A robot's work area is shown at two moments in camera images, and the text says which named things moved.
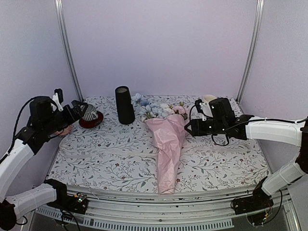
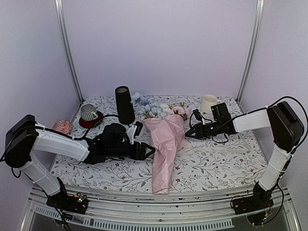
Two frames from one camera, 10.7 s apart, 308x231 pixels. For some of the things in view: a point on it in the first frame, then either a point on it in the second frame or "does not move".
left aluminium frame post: [60, 13] does not move
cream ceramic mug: [206, 107] does not move
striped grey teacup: [90, 113] does not move
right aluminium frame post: [259, 16] does not move
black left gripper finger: [80, 110] to [142, 156]
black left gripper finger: [76, 104] to [143, 147]
